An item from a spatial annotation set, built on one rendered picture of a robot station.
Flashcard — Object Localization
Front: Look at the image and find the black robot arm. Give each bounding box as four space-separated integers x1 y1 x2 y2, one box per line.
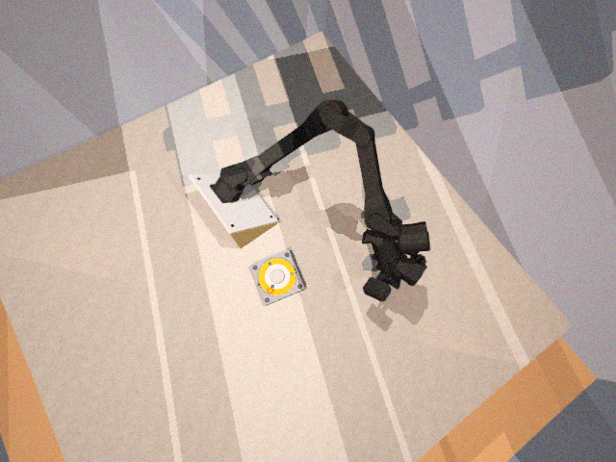
210 100 430 286

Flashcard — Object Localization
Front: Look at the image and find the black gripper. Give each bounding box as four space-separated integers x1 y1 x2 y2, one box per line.
363 248 404 301

